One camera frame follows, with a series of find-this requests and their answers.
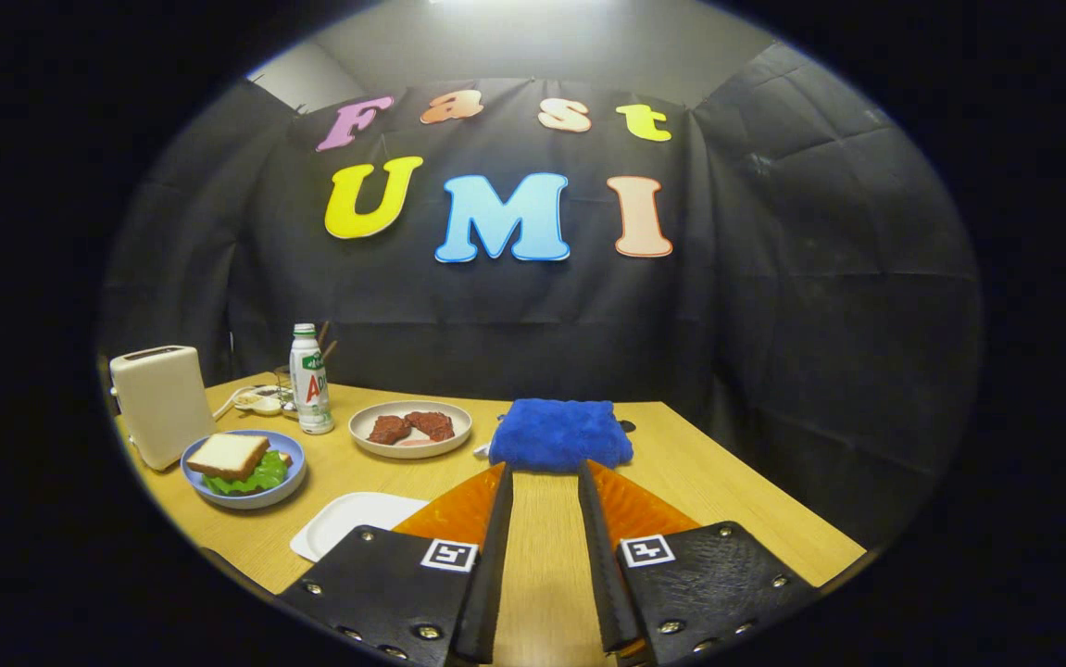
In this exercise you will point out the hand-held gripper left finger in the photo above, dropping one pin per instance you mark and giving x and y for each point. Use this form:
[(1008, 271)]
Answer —
[(486, 574)]

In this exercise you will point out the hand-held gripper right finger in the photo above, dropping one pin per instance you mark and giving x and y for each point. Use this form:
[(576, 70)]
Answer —
[(602, 574)]

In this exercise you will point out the green lettuce leaf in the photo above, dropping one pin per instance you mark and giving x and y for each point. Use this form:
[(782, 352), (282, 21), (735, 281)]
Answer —
[(266, 476)]

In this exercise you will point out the plain toast bread slice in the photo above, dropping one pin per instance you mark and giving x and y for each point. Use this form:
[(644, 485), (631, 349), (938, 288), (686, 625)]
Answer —
[(227, 454)]

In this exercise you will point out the blue folded towel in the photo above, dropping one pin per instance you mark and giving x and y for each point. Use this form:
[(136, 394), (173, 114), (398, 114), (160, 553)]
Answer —
[(560, 434)]

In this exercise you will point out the pink ham slice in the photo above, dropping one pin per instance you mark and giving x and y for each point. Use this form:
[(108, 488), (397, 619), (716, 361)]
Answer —
[(417, 444)]

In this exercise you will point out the white flat plate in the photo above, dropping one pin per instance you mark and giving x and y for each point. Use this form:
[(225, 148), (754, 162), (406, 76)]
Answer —
[(347, 519)]

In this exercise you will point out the brown meat piece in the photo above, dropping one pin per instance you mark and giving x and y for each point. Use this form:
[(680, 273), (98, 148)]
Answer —
[(432, 425), (388, 430)]

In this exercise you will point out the beige plate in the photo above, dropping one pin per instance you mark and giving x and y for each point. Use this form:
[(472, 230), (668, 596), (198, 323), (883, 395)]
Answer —
[(366, 409)]

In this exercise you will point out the blue plate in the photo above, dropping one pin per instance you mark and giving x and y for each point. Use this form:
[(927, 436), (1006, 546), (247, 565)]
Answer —
[(250, 500)]

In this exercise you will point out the black backdrop cloth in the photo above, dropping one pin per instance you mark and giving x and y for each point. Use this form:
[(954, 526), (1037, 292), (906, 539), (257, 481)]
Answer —
[(495, 324)]

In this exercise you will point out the white milk bottle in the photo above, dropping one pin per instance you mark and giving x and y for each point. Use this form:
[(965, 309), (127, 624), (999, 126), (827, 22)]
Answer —
[(312, 389)]

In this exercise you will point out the white divided bean dish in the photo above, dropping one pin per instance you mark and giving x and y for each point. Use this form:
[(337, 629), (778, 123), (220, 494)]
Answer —
[(262, 401)]

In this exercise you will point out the brown wooden sticks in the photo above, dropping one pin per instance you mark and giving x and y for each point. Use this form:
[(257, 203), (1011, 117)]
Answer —
[(325, 338)]

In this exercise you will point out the white toaster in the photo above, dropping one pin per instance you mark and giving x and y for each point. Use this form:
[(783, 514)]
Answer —
[(162, 408)]

